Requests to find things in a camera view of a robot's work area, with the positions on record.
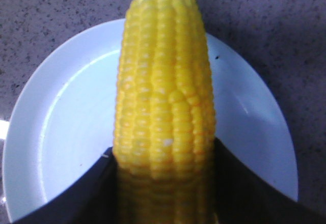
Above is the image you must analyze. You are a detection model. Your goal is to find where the yellow corn cob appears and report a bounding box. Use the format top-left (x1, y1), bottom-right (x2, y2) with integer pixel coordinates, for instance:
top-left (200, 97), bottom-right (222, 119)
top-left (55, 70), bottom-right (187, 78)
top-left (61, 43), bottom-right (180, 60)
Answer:
top-left (113, 0), bottom-right (218, 223)

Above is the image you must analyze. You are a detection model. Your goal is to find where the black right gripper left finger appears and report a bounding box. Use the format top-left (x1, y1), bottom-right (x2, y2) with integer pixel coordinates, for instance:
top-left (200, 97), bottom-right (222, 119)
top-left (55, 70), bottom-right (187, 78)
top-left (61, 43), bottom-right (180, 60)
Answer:
top-left (13, 147), bottom-right (118, 223)

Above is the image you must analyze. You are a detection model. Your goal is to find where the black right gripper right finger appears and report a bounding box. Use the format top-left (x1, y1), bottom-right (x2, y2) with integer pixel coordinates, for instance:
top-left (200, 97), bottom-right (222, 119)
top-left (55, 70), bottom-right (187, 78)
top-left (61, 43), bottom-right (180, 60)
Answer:
top-left (214, 138), bottom-right (325, 223)

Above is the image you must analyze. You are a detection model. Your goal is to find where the light blue round plate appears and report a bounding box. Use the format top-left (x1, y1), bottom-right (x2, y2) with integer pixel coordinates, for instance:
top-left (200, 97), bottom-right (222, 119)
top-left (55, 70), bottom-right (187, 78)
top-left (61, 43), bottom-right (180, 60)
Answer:
top-left (2, 19), bottom-right (298, 221)

